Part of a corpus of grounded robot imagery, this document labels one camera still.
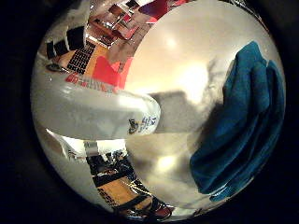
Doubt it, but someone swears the white Shout spray bottle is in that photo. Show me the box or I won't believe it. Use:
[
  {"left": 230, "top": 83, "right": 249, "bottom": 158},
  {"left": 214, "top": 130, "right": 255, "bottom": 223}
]
[{"left": 30, "top": 70, "right": 163, "bottom": 142}]

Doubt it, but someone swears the blue striped cloth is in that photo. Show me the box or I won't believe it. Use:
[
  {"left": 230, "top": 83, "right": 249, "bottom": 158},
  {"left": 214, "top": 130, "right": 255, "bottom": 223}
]
[{"left": 189, "top": 40, "right": 287, "bottom": 203}]

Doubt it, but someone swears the yellow printed cardboard box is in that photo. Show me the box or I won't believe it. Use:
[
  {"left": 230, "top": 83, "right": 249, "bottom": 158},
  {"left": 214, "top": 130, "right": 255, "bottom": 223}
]
[{"left": 93, "top": 175, "right": 153, "bottom": 211}]

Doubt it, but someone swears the red chair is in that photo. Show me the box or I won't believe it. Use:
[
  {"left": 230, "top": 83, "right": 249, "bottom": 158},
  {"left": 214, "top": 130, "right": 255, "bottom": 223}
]
[{"left": 92, "top": 55, "right": 135, "bottom": 91}]

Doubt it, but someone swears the yellow box with black grille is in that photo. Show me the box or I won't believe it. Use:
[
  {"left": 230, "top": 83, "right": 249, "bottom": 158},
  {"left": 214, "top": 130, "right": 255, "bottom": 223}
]
[{"left": 59, "top": 40, "right": 108, "bottom": 78}]

